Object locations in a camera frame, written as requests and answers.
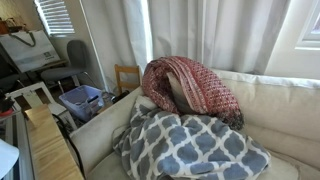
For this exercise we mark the maroon patterned fabric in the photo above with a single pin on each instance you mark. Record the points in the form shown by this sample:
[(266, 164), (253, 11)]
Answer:
[(203, 86)]

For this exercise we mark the cream sofa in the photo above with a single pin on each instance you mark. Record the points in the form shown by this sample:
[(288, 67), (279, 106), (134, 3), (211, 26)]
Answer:
[(283, 110)]

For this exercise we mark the cream pillow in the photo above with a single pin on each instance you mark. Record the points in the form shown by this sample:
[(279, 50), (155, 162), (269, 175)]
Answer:
[(181, 96)]

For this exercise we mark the small wooden chair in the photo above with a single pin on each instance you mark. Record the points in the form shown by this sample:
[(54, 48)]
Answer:
[(127, 78)]

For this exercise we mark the blue white patterned blanket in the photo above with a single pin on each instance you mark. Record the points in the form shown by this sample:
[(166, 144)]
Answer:
[(190, 146)]

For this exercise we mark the white curtain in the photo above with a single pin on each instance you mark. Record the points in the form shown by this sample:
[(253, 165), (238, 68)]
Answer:
[(200, 33)]

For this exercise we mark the blue plastic basket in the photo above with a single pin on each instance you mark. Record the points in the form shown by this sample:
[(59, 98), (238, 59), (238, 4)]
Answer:
[(81, 100)]

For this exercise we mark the gray office chair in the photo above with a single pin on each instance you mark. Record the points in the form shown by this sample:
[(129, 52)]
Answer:
[(71, 63)]

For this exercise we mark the light wooden plank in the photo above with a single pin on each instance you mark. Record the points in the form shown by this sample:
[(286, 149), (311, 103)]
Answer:
[(50, 146)]

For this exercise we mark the white window blinds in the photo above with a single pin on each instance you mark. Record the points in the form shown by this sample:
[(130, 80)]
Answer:
[(55, 16)]

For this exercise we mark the white tote bag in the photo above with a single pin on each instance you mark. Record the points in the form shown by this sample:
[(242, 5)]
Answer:
[(28, 50)]

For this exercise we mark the white rounded object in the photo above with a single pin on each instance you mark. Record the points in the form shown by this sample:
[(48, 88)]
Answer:
[(7, 156)]

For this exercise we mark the white wooden frame table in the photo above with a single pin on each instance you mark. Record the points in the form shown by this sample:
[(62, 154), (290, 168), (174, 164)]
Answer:
[(36, 95)]

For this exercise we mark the white window frame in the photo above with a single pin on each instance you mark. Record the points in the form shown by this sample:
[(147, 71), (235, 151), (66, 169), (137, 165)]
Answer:
[(310, 30)]

